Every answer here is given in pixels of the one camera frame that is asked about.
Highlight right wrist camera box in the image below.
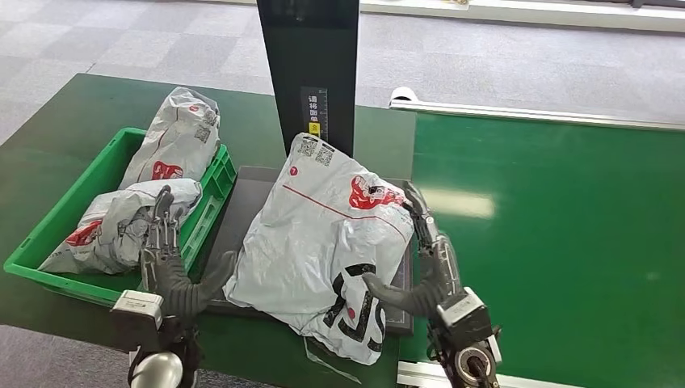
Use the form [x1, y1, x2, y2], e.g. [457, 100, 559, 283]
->
[435, 287, 494, 349]

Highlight crumpled grey courier package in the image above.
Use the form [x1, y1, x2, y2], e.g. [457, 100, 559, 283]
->
[38, 178, 204, 276]

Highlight black weighing scale platform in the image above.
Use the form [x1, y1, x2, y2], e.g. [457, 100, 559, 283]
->
[202, 166, 416, 337]

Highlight long grey courier package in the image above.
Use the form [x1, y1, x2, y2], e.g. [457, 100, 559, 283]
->
[118, 86, 221, 191]

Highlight green conveyor belt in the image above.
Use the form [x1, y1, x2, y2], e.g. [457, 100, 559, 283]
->
[398, 112, 685, 388]

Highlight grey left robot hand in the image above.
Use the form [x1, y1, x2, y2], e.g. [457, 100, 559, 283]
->
[140, 184, 237, 321]

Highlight clear plastic strip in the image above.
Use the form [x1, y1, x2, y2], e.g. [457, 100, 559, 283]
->
[304, 337, 362, 386]

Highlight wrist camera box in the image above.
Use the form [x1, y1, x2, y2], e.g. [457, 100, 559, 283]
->
[109, 289, 165, 352]
[435, 287, 494, 349]

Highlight aluminium conveyor side rail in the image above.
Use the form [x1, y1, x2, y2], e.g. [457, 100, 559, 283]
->
[397, 360, 579, 388]
[389, 86, 685, 133]

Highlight black scale column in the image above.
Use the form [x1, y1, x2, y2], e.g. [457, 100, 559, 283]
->
[255, 0, 360, 158]

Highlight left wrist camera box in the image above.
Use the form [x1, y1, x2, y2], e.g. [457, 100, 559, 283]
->
[109, 289, 165, 352]

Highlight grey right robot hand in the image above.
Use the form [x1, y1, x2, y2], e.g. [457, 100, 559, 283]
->
[363, 182, 464, 319]

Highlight large grey courier package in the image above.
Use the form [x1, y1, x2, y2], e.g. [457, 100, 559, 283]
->
[223, 133, 416, 367]

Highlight green plastic basket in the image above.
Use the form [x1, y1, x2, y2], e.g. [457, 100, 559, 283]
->
[2, 126, 238, 308]

